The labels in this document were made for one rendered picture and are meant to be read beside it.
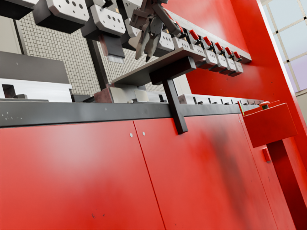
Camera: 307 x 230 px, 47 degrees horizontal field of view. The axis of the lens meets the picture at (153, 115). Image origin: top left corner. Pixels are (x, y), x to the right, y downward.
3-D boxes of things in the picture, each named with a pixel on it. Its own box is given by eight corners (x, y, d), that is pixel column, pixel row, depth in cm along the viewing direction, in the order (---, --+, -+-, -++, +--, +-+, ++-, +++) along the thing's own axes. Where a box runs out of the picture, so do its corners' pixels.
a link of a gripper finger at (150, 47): (140, 57, 123) (144, 30, 119) (154, 62, 120) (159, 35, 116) (134, 58, 120) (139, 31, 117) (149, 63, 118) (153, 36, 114)
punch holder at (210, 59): (209, 61, 199) (200, 34, 201) (196, 67, 203) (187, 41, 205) (218, 64, 212) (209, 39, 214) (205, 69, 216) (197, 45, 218)
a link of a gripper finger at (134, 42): (125, 55, 115) (136, 30, 115) (139, 61, 112) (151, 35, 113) (120, 52, 112) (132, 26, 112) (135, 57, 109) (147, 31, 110)
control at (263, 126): (298, 134, 123) (280, 86, 125) (253, 148, 127) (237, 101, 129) (291, 134, 142) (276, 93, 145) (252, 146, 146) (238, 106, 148)
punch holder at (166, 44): (160, 45, 147) (148, 9, 149) (143, 53, 150) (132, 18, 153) (175, 50, 160) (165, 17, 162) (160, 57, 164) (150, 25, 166)
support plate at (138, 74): (183, 49, 99) (182, 46, 99) (112, 83, 111) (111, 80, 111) (206, 57, 115) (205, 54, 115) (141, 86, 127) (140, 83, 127)
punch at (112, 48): (110, 59, 116) (102, 33, 118) (105, 61, 117) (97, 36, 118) (126, 62, 125) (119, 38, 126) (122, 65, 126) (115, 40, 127)
